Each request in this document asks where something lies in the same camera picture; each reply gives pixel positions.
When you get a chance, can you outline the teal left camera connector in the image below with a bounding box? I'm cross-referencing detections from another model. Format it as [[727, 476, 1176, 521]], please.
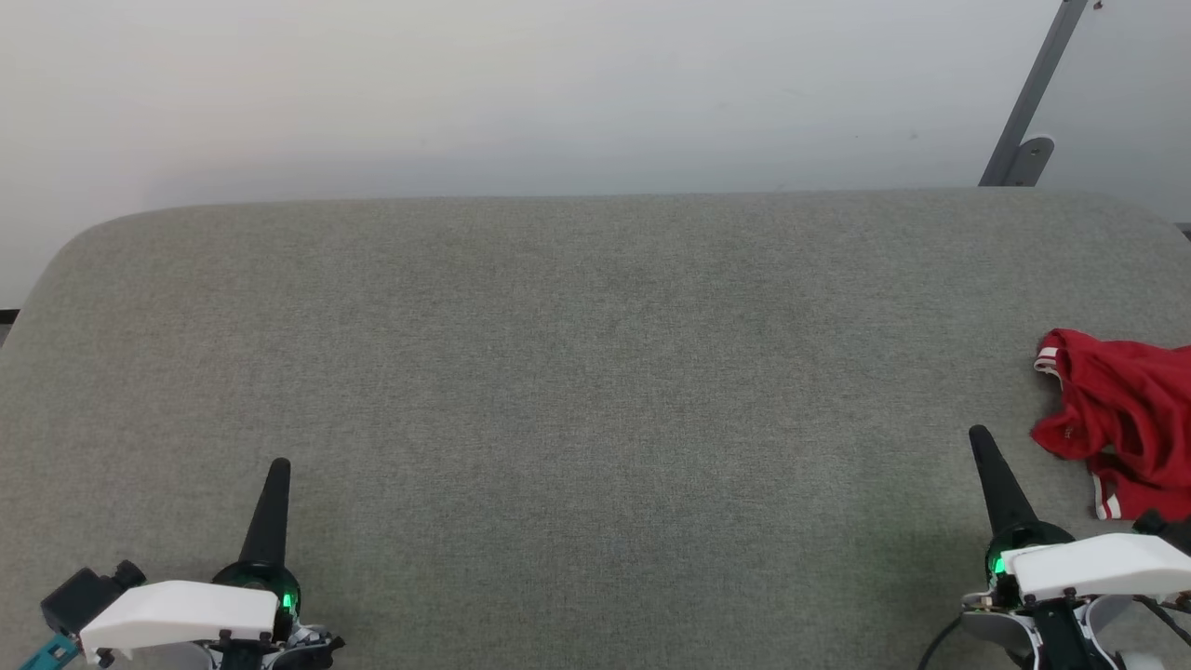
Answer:
[[18, 635, 81, 670]]

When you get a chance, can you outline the grey metal slanted post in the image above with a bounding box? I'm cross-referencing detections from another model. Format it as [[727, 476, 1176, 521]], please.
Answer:
[[979, 0, 1089, 187]]

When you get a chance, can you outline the red white sports jersey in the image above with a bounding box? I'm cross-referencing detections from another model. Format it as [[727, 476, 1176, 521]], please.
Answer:
[[1030, 328, 1191, 523]]

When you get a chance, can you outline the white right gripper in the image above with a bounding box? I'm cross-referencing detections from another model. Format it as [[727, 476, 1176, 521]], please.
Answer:
[[963, 426, 1191, 670]]

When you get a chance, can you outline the grey fabric sofa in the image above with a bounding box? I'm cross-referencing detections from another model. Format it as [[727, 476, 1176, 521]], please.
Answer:
[[0, 189, 1191, 670]]

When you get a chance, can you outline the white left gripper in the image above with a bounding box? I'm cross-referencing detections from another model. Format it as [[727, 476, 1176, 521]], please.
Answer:
[[79, 458, 346, 670]]

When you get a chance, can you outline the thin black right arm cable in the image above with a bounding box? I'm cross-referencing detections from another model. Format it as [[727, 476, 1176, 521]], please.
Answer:
[[917, 614, 967, 670], [1137, 596, 1191, 647]]

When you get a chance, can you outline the grey metal post bracket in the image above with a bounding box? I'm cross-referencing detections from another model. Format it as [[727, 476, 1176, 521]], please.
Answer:
[[1004, 136, 1056, 187]]

